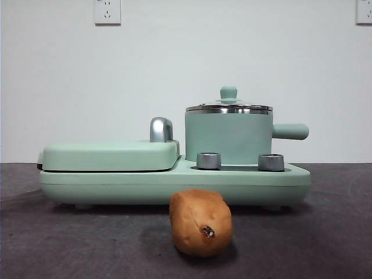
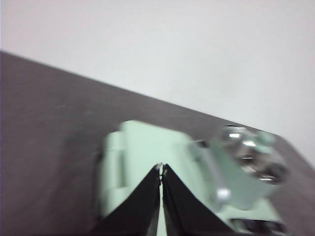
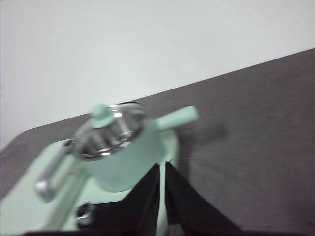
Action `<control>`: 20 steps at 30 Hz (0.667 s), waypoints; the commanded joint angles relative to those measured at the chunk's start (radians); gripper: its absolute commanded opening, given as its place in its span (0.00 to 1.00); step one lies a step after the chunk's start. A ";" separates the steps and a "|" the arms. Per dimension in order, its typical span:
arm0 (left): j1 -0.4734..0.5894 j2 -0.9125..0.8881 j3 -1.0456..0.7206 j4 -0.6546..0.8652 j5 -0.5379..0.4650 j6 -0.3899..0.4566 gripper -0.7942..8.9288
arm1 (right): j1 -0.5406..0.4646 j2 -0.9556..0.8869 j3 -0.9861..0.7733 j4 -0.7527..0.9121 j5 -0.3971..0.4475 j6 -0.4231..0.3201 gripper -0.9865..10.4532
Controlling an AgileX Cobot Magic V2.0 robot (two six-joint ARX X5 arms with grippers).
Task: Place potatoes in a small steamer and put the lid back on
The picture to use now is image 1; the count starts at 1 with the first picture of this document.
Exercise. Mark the glass pot lid green knob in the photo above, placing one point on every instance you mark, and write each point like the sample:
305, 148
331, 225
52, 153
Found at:
229, 93

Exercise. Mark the brown potato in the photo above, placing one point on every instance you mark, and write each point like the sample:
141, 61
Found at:
197, 215

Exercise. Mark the silver control knob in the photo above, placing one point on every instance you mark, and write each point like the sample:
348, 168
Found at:
208, 160
270, 162

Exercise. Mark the green breakfast machine base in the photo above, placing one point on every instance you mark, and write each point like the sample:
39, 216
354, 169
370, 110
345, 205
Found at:
116, 189

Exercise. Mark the white wall socket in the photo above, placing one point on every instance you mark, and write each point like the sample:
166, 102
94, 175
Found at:
364, 11
107, 11

